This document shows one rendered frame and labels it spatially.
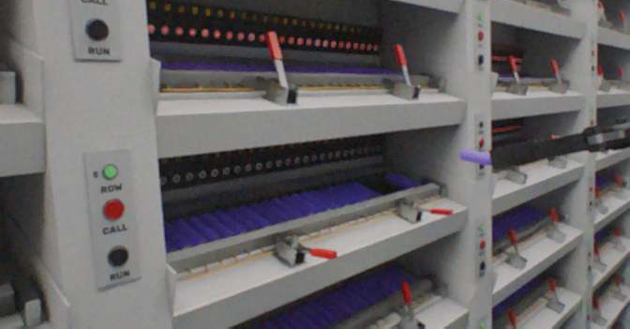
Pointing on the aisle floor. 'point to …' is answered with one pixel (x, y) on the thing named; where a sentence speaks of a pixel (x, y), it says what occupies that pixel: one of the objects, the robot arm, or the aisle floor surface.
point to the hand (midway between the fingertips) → (517, 154)
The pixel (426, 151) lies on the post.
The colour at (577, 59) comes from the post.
